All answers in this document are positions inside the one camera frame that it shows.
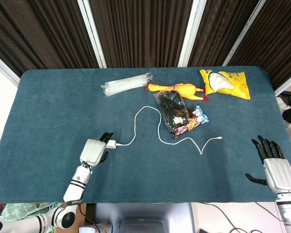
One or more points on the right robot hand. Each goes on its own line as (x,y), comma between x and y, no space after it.
(279,174)

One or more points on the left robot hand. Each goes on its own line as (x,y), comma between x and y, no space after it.
(93,151)

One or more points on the white charger block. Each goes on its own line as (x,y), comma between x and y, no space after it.
(110,144)

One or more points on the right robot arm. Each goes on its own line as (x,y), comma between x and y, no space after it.
(289,208)

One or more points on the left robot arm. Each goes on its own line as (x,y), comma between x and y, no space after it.
(75,188)

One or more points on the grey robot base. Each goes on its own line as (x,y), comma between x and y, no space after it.
(145,216)

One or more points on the teal table cloth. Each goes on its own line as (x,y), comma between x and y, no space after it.
(63,116)

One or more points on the white sneaker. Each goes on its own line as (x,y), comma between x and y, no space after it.
(282,104)

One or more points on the pack of clear straws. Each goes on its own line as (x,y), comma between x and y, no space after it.
(126,83)

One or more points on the clear bag of black gloves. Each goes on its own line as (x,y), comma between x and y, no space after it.
(172,109)

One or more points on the purple chocolate snack pack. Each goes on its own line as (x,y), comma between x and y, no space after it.
(182,131)

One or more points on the green patterned cloth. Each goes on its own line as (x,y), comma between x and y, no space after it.
(21,211)

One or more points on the blue white snack packet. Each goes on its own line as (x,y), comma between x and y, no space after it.
(201,115)

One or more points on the yellow snack bag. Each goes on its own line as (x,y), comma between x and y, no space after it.
(235,85)

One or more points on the yellow rubber chicken toy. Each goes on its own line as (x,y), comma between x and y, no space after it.
(184,89)

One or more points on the dark brown curtain panel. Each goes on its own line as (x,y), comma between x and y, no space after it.
(38,31)
(281,36)
(140,31)
(220,26)

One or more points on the white partition post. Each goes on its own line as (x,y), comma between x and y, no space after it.
(191,34)
(93,34)
(288,85)
(4,69)
(245,34)

